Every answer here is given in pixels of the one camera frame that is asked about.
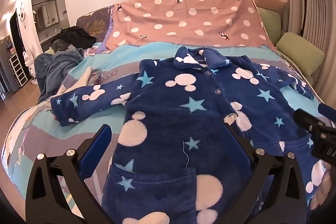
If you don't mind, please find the white wall decoration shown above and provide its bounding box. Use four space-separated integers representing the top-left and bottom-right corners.
17 2 27 28

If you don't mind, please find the teal grey striped bed sheet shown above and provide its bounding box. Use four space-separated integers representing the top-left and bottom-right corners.
1 40 326 214

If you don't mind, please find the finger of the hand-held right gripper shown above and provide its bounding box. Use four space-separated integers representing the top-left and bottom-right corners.
318 103 336 124
293 108 327 134

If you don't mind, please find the black cabinet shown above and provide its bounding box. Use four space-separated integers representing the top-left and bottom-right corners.
0 35 13 102

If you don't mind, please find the white shelf rack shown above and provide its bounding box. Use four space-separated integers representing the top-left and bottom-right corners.
8 54 29 86

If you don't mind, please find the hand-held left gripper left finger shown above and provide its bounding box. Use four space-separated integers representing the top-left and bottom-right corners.
25 124 113 224

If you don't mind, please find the pink pillow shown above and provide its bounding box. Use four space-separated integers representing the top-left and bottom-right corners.
255 0 288 13

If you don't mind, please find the person's right hand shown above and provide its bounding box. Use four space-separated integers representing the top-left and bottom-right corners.
314 163 336 204

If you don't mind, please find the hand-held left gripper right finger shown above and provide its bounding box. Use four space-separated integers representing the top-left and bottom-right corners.
223 120 308 224

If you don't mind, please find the grey green garment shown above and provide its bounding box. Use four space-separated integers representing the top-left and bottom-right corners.
51 39 70 52

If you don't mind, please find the black clothes pile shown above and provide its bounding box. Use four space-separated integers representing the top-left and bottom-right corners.
56 26 97 50

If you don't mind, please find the blue grey blanket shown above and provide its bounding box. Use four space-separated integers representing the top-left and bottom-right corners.
34 48 85 104

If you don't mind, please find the pink polka dot sheet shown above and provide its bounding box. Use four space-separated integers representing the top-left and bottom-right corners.
95 0 279 52

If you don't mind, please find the green pillow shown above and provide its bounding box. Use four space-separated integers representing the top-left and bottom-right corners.
276 32 325 77
259 7 283 46

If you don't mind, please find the bathroom mirror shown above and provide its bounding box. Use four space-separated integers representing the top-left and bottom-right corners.
33 0 59 29

